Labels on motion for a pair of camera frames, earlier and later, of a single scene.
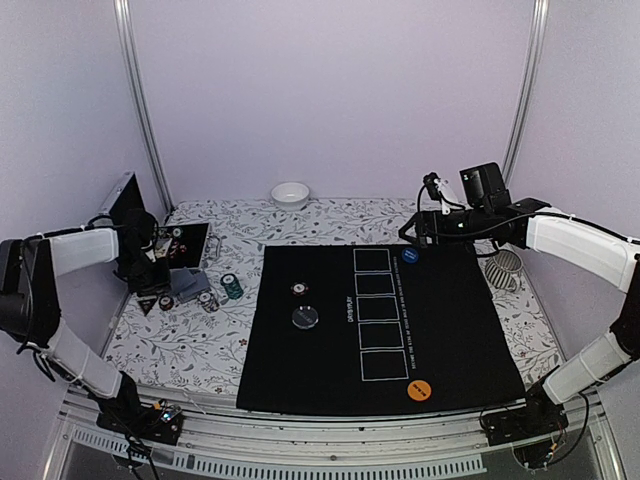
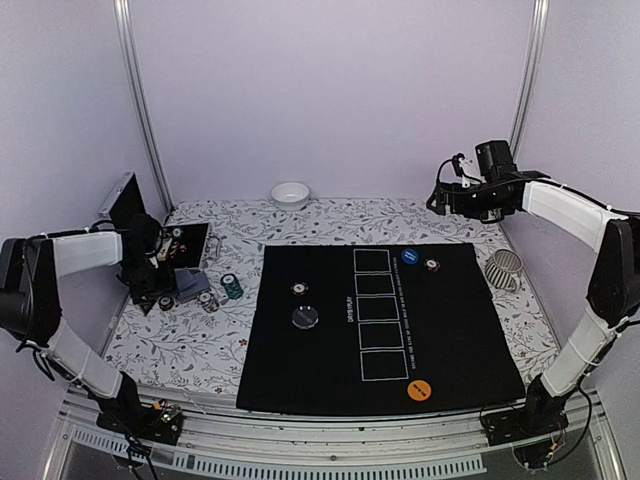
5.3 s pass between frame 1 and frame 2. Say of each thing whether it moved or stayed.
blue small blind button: stayed
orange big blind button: stayed
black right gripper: moved
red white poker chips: stayed
